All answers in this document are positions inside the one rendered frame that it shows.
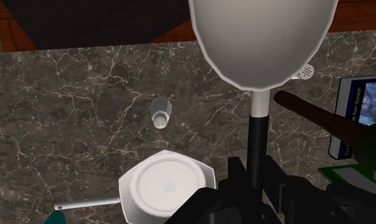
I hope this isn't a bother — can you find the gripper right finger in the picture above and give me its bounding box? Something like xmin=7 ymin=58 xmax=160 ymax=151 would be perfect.
xmin=261 ymin=155 xmax=376 ymax=224

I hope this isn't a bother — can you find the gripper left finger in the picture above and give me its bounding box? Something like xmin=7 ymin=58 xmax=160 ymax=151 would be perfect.
xmin=164 ymin=156 xmax=259 ymax=224

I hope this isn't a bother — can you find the dark green bottle brown neck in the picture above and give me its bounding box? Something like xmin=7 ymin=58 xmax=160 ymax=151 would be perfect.
xmin=273 ymin=90 xmax=376 ymax=177

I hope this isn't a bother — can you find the white salt shaker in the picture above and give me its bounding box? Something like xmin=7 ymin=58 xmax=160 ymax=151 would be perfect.
xmin=291 ymin=64 xmax=316 ymax=81
xmin=150 ymin=96 xmax=173 ymax=130

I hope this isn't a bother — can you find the green flat box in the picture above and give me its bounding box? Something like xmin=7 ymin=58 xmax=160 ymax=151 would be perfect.
xmin=317 ymin=164 xmax=376 ymax=198

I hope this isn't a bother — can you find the blue book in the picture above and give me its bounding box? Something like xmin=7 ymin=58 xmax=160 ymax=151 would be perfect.
xmin=328 ymin=74 xmax=376 ymax=161

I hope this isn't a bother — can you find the white ladle with black handle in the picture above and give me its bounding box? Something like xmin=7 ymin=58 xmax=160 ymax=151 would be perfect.
xmin=187 ymin=0 xmax=339 ymax=195

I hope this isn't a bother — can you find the white saucepan with long handle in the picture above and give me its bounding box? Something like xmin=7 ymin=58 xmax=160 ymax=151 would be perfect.
xmin=53 ymin=149 xmax=217 ymax=224

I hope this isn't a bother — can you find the teal object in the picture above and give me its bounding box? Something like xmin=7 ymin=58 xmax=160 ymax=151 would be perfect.
xmin=43 ymin=209 xmax=67 ymax=224

